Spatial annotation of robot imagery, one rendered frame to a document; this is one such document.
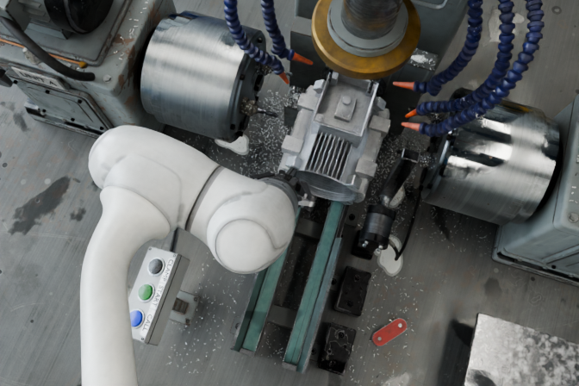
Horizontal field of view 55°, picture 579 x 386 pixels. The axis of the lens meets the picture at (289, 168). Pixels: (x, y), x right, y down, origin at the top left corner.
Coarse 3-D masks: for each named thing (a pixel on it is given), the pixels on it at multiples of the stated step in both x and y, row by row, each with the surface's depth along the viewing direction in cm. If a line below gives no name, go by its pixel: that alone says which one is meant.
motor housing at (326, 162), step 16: (320, 96) 117; (304, 112) 117; (384, 112) 118; (304, 128) 116; (368, 128) 115; (304, 144) 114; (320, 144) 112; (336, 144) 111; (368, 144) 115; (304, 160) 111; (320, 160) 110; (336, 160) 109; (352, 160) 112; (368, 160) 113; (304, 176) 124; (320, 176) 125; (336, 176) 108; (320, 192) 124; (336, 192) 123; (352, 192) 119
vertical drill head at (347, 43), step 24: (336, 0) 91; (360, 0) 80; (384, 0) 79; (408, 0) 94; (312, 24) 93; (336, 24) 90; (360, 24) 86; (384, 24) 85; (408, 24) 92; (336, 48) 91; (360, 48) 89; (384, 48) 89; (408, 48) 91; (360, 72) 90; (384, 72) 91
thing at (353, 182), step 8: (320, 80) 117; (320, 88) 116; (376, 104) 114; (384, 104) 116; (288, 160) 112; (296, 160) 111; (296, 168) 111; (352, 176) 110; (352, 184) 109; (360, 184) 111
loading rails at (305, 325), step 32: (320, 224) 132; (352, 224) 134; (288, 256) 133; (320, 256) 122; (256, 288) 119; (320, 288) 124; (256, 320) 118; (288, 320) 125; (320, 320) 116; (256, 352) 121; (288, 352) 116; (320, 352) 125
